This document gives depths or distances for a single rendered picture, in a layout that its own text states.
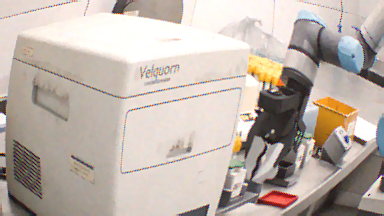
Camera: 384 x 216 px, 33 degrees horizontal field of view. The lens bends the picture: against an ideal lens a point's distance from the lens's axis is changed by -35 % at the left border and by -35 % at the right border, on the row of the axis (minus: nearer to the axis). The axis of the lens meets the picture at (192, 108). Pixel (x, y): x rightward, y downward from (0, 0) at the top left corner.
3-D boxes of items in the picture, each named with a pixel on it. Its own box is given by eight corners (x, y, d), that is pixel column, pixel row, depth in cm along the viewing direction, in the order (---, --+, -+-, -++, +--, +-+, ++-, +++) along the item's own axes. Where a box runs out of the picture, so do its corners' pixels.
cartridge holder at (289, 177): (287, 187, 158) (292, 171, 158) (252, 178, 163) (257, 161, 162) (298, 181, 163) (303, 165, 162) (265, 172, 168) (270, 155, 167)
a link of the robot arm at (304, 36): (321, 13, 148) (291, 2, 153) (312, 55, 146) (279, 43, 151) (335, 32, 154) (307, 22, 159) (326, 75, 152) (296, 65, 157)
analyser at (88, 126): (113, 264, 104) (130, 57, 97) (5, 192, 117) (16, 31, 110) (218, 232, 130) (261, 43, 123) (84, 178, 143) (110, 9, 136)
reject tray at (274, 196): (284, 208, 145) (285, 204, 145) (255, 202, 149) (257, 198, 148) (297, 199, 151) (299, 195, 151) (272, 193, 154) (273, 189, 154)
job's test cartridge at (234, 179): (225, 205, 134) (235, 170, 132) (199, 198, 136) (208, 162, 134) (237, 200, 137) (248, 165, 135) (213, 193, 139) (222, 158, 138)
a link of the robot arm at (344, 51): (368, 41, 148) (336, 28, 155) (352, 38, 139) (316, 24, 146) (369, 75, 149) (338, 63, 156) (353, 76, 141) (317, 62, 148)
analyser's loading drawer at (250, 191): (193, 230, 125) (200, 204, 123) (156, 217, 128) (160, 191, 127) (256, 203, 142) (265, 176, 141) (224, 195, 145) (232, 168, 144)
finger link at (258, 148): (254, 196, 149) (278, 149, 151) (245, 188, 144) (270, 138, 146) (240, 192, 150) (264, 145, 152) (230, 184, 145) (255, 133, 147)
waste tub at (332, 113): (339, 154, 187) (347, 116, 185) (304, 142, 194) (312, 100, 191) (352, 144, 198) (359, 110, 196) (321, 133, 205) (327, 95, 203)
